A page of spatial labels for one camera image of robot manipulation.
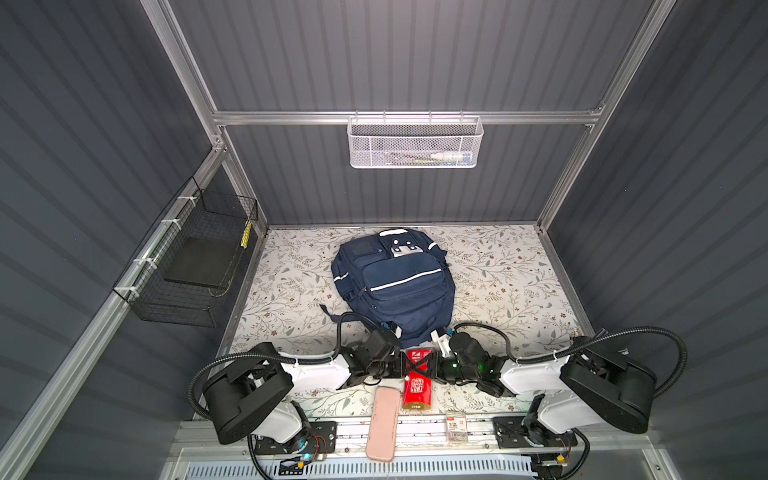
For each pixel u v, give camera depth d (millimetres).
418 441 738
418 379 806
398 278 881
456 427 736
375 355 670
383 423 743
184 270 737
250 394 437
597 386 446
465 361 685
